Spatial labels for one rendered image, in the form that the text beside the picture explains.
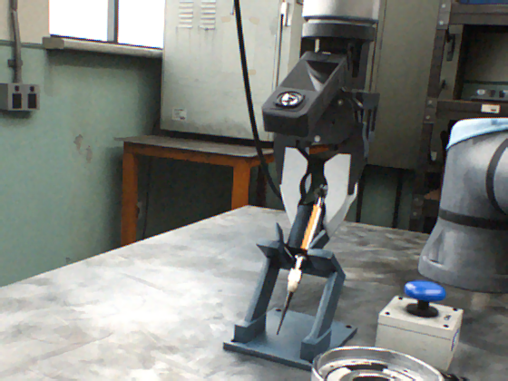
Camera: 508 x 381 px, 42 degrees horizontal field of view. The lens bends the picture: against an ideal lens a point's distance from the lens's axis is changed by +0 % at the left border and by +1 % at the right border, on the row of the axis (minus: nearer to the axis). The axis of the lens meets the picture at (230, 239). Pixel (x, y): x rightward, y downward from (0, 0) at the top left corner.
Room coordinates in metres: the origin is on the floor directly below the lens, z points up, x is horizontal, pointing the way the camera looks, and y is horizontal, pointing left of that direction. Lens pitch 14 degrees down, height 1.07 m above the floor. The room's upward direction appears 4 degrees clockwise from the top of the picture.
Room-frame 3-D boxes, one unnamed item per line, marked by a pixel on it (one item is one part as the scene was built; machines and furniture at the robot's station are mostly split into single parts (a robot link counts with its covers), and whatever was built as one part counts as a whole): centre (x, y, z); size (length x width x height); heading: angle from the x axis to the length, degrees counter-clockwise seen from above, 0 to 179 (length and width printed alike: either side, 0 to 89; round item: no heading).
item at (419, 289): (0.64, -0.20, 0.85); 0.04 x 0.04 x 0.05
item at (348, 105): (0.70, -0.10, 1.06); 0.09 x 0.08 x 0.12; 153
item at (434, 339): (0.64, -0.20, 0.82); 0.08 x 0.07 x 0.05; 154
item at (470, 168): (0.93, -0.36, 0.97); 0.13 x 0.12 x 0.14; 22
